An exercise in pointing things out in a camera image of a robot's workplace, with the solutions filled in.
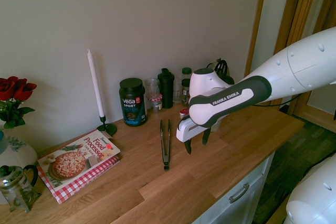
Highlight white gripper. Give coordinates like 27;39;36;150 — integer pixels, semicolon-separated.
175;117;212;156

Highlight black and steel tongs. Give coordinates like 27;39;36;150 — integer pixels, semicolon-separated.
160;119;172;172

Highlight black candle holder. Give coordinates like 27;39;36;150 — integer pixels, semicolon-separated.
97;115;118;136

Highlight small red lidded jar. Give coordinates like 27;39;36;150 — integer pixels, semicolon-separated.
179;108;191;121

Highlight small clear drinking glass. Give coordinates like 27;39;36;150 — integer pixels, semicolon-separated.
173;83;183;104

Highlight spice jar with green lid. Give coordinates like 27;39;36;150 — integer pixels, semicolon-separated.
181;78;192;104
181;67;193;80

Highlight jar with red checkered lid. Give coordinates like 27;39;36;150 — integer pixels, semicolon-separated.
149;94;164;114

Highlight black shaker bottle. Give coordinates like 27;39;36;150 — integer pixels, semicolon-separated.
157;68;175;109

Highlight clear glass jar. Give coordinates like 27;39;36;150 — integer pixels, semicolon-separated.
144;77;161;109

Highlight black Vega protein tub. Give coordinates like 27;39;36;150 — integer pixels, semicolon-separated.
119;78;148;127

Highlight black slotted spatula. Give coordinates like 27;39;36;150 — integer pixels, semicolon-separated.
215;59;229;79

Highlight tall white candle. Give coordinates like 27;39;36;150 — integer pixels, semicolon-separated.
87;49;106;118

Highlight Food Processor cookbook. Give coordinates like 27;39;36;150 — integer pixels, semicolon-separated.
37;129;122;189

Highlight red checkered cookbook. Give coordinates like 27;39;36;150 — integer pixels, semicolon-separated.
36;155;120;205

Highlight white floral vase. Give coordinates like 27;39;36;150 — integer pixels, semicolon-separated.
0;126;38;173

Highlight glass French press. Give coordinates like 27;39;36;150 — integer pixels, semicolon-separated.
0;165;43;213

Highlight red roses bouquet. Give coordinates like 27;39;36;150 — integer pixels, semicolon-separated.
0;76;38;130

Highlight silver drawer handle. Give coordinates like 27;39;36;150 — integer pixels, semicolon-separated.
228;183;250;204

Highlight white cabinet drawer with handle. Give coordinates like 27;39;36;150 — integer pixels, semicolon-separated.
183;150;276;224

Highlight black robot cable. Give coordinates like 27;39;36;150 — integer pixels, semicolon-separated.
251;92;303;107

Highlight wooden door frame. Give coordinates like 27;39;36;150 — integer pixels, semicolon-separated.
245;0;270;78

